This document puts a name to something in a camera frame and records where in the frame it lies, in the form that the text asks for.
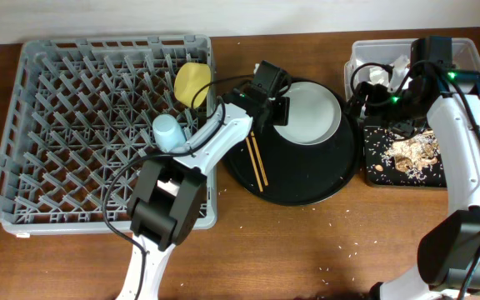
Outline light blue cup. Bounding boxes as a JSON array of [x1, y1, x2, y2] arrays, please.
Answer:
[[152, 114, 186, 153]]

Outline crumpled white paper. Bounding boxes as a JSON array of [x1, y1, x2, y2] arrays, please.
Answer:
[[368, 55, 410, 92]]

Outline pale green plate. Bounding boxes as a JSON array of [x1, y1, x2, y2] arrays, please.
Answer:
[[274, 81, 342, 146]]

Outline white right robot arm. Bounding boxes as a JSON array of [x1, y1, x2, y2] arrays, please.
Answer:
[[344, 36, 480, 299]]

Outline rectangular black tray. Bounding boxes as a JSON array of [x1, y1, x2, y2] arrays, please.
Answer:
[[363, 126, 447, 188]]

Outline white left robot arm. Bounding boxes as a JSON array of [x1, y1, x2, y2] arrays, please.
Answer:
[[107, 61, 293, 299]]

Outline clear plastic bin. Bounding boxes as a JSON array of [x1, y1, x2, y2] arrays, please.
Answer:
[[342, 37, 480, 125]]

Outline grey dishwasher rack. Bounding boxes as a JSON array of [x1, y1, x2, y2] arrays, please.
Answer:
[[0, 35, 214, 238]]

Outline food scraps pile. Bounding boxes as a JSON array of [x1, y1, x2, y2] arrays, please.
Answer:
[[381, 129, 440, 181]]

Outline yellow bowl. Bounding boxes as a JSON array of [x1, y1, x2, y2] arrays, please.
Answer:
[[173, 62, 212, 108]]

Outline pink cup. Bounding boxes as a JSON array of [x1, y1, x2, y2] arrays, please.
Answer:
[[157, 180, 180, 197]]

